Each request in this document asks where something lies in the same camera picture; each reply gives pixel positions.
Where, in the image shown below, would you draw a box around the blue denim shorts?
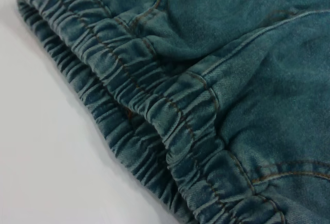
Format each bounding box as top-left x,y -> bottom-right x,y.
16,0 -> 330,224

